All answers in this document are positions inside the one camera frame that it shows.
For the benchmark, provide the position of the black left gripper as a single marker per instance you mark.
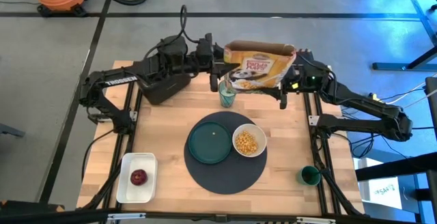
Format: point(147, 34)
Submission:
point(216, 56)

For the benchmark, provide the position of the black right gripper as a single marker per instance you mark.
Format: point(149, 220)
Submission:
point(290, 80)

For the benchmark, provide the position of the iridescent metal spoon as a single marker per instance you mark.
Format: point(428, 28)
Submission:
point(226, 84)

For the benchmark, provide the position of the yellow cereal box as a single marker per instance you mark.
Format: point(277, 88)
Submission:
point(259, 67)

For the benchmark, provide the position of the white bowl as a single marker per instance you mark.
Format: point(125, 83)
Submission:
point(261, 138)

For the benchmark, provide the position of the red apple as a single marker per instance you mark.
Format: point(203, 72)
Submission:
point(139, 177)

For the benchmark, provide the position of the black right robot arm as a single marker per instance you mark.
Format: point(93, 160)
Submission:
point(368, 106)

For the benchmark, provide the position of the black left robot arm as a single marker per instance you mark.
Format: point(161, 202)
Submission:
point(112, 80)

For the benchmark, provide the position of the blue translucent plastic tumbler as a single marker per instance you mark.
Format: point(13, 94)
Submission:
point(227, 97)

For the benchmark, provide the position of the yellow cereal heap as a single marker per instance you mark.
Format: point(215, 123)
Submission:
point(246, 143)

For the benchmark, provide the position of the black toaster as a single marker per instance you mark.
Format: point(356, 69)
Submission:
point(164, 91)

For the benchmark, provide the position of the teal plate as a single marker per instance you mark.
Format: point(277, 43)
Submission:
point(208, 145)

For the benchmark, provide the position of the green mug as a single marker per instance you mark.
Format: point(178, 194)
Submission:
point(309, 176)

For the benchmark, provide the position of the dark round placemat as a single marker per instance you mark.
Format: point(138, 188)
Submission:
point(225, 178)

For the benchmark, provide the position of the white printed box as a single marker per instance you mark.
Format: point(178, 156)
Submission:
point(382, 190)

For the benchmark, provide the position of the white plastic bin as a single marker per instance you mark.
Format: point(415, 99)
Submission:
point(136, 193)

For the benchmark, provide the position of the black metal stand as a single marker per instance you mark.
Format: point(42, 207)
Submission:
point(423, 12)

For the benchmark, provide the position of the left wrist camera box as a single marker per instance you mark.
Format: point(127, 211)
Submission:
point(205, 48)

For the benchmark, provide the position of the black aluminium table frame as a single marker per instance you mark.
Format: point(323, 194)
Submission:
point(170, 216)

